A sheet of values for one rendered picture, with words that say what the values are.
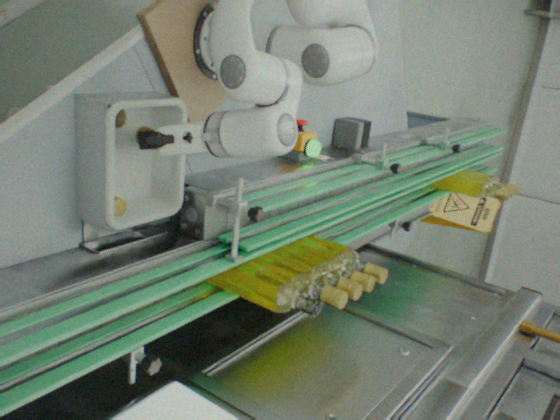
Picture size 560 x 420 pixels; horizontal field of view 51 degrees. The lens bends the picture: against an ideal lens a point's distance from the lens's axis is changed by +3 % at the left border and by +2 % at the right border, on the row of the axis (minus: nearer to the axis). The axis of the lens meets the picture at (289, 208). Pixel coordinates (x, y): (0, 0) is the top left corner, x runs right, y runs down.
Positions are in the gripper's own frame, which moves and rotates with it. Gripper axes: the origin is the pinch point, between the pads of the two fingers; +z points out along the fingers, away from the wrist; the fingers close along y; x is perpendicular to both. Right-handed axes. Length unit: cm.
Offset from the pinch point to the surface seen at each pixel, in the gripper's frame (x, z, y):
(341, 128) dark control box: -3, 7, 77
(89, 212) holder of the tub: -11.6, 8.8, -9.5
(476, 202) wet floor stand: -76, 59, 355
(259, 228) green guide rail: -21.5, -1.4, 24.2
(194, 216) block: -15.9, 2.2, 9.0
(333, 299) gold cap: -32.8, -23.0, 17.6
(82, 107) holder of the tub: 6.3, 5.8, -9.7
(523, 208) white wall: -129, 90, 610
